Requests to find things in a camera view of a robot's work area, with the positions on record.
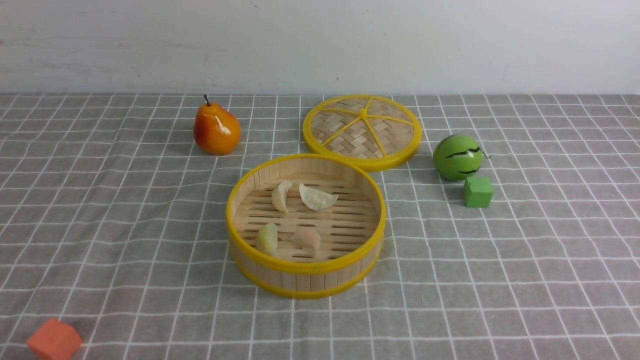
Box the bamboo steamer tray yellow rim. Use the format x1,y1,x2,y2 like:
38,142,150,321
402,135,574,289
225,153,387,299

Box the green foam cube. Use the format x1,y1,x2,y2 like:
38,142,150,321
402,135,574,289
462,176,494,208

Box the green dumpling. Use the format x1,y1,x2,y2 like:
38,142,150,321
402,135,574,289
256,222,280,259

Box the white dumpling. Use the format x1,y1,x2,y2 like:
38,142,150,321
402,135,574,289
298,183,339,212

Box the pink dumpling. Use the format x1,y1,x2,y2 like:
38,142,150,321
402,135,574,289
290,227,322,258

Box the green toy watermelon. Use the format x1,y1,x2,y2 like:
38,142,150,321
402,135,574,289
432,133,491,182

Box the grey checked tablecloth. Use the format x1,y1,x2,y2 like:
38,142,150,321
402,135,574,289
0,93,640,360

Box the orange foam cube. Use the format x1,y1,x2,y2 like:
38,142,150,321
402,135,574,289
26,317,83,360

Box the orange toy pear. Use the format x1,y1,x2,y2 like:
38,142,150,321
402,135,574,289
193,95,242,157

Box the woven bamboo steamer lid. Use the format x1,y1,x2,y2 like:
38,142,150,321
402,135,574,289
302,94,423,173

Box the cream dumpling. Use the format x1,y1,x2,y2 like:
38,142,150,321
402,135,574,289
270,180,293,214

